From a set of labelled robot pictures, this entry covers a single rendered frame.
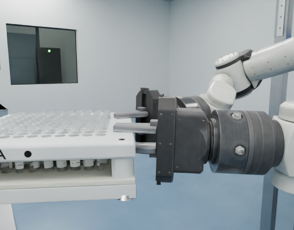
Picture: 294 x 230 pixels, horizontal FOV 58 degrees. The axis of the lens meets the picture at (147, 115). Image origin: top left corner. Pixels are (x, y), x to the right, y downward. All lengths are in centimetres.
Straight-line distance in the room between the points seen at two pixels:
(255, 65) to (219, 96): 26
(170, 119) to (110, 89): 600
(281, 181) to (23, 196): 33
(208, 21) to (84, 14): 272
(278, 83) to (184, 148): 120
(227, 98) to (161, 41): 659
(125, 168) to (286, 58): 60
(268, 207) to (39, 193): 146
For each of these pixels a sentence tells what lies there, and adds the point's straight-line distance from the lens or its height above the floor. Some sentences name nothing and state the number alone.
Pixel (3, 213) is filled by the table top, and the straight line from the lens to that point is 62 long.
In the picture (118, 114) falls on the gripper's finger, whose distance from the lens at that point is 47.
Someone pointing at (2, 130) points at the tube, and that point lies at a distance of 38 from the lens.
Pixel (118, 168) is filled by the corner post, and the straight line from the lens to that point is 33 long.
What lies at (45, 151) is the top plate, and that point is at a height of 104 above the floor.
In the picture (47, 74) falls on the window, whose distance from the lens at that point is 592.
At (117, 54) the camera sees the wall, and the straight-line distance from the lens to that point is 643.
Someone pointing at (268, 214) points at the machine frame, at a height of 35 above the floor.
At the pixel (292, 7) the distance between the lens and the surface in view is 152.
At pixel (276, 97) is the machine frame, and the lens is 152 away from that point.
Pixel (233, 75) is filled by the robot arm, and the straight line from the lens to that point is 84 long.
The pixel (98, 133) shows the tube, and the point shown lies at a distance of 35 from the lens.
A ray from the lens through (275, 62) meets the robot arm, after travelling 83.
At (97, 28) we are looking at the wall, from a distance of 627.
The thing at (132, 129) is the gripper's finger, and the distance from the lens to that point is 36.
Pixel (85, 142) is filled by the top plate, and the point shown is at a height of 105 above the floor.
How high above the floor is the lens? 113
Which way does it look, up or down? 9 degrees down
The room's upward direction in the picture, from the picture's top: straight up
